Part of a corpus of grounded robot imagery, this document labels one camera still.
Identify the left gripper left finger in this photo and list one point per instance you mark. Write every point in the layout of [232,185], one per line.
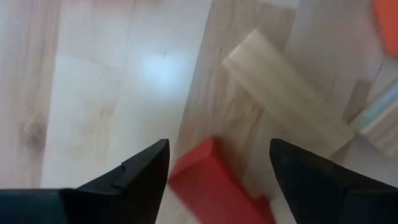
[136,193]

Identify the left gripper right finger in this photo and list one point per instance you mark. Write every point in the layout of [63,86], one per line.
[311,193]

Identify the red rectangular block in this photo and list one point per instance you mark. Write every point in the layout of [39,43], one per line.
[211,186]

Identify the wooden block Muffin Socks print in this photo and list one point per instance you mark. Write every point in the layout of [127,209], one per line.
[382,124]

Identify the plain wooden block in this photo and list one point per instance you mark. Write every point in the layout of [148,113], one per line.
[280,93]

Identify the orange square building brick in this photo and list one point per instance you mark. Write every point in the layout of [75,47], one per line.
[388,25]

